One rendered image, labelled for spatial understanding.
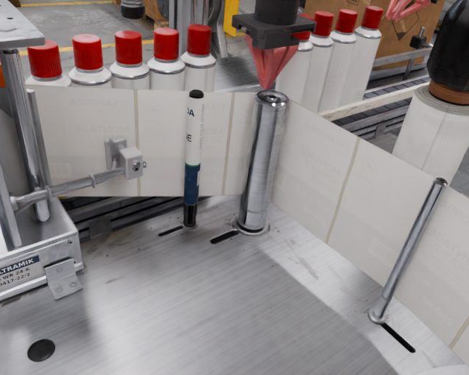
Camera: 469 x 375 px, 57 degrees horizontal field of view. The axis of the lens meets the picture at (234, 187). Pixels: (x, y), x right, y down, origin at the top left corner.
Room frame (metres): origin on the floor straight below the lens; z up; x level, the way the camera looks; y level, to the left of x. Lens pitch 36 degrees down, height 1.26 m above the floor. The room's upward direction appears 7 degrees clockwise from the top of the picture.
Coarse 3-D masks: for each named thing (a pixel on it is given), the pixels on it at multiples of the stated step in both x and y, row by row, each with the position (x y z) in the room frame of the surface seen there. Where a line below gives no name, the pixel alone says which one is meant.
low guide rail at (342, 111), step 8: (408, 88) 0.93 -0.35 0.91; (416, 88) 0.93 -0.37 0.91; (384, 96) 0.86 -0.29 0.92; (392, 96) 0.88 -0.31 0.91; (400, 96) 0.89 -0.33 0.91; (408, 96) 0.92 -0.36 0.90; (352, 104) 0.80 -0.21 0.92; (360, 104) 0.81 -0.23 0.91; (368, 104) 0.83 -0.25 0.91; (376, 104) 0.84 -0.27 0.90; (384, 104) 0.86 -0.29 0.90; (320, 112) 0.74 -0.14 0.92; (328, 112) 0.75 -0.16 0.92; (336, 112) 0.76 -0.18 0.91; (344, 112) 0.78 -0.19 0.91; (352, 112) 0.79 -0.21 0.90; (328, 120) 0.75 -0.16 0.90
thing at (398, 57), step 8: (424, 48) 1.08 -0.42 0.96; (392, 56) 0.99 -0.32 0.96; (400, 56) 1.00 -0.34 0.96; (408, 56) 1.02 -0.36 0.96; (416, 56) 1.04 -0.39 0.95; (376, 64) 0.94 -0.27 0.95; (384, 64) 0.96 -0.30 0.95; (232, 88) 0.70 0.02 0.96; (240, 88) 0.70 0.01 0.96; (248, 88) 0.71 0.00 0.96; (256, 88) 0.72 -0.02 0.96; (272, 88) 0.75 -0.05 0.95
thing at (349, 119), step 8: (416, 80) 1.08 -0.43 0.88; (424, 80) 1.09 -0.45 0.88; (384, 88) 1.00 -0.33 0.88; (392, 88) 1.01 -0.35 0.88; (400, 88) 1.01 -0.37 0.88; (368, 96) 0.94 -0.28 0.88; (376, 96) 0.94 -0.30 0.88; (392, 104) 0.91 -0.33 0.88; (400, 104) 0.91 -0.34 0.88; (408, 104) 0.93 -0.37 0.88; (360, 112) 0.85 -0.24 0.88; (368, 112) 0.85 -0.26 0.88; (376, 112) 0.86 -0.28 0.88; (336, 120) 0.80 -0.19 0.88; (344, 120) 0.80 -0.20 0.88; (352, 120) 0.80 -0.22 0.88; (80, 200) 0.45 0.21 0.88; (88, 200) 0.45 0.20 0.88; (96, 200) 0.45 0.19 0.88; (72, 208) 0.43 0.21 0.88
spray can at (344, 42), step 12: (348, 12) 0.80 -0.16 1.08; (336, 24) 0.80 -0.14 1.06; (348, 24) 0.79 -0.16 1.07; (336, 36) 0.79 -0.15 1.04; (348, 36) 0.79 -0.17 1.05; (336, 48) 0.78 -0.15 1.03; (348, 48) 0.78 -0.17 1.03; (336, 60) 0.78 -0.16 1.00; (348, 60) 0.79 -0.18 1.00; (336, 72) 0.78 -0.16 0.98; (324, 84) 0.78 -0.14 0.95; (336, 84) 0.78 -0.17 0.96; (324, 96) 0.78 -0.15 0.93; (336, 96) 0.78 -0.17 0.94; (324, 108) 0.78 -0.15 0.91
